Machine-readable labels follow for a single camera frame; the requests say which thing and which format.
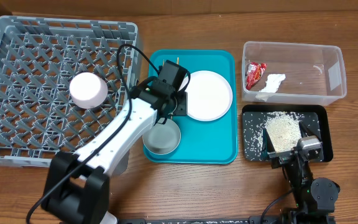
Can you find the grey shallow bowl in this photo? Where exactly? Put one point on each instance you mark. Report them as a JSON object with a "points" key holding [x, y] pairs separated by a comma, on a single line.
{"points": [[162, 139]]}

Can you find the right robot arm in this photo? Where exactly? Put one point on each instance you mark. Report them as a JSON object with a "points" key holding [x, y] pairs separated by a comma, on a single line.
{"points": [[315, 198]]}

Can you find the black food waste tray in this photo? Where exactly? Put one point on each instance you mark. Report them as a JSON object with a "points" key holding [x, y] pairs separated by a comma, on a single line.
{"points": [[314, 117]]}

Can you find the red snack wrapper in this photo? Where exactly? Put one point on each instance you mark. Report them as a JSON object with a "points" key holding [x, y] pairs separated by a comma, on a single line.
{"points": [[255, 72]]}

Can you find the white napkin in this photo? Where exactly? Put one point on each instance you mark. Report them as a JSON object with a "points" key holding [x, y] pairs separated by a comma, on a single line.
{"points": [[271, 86]]}

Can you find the large white plate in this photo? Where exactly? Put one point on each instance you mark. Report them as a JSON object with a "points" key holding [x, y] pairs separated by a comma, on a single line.
{"points": [[209, 96]]}

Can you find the pile of rice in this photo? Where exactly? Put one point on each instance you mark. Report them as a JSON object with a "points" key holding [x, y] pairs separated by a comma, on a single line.
{"points": [[282, 128]]}

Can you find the clear plastic bin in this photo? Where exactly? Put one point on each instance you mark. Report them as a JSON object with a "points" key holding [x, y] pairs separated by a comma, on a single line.
{"points": [[314, 74]]}

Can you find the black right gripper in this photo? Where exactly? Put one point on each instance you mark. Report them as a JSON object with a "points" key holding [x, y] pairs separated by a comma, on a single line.
{"points": [[280, 158]]}

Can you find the teal plastic tray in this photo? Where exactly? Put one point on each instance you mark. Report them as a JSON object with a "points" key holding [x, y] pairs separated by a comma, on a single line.
{"points": [[203, 142]]}

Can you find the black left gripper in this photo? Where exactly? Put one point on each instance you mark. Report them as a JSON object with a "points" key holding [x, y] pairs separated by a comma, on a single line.
{"points": [[182, 107]]}

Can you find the white rice bowl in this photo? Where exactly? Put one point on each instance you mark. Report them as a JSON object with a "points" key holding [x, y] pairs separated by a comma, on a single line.
{"points": [[87, 90]]}

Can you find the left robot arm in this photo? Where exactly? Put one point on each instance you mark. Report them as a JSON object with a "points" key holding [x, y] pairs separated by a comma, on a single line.
{"points": [[77, 187]]}

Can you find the grey plastic dish rack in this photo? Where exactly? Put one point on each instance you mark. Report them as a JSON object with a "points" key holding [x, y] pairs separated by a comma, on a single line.
{"points": [[38, 59]]}

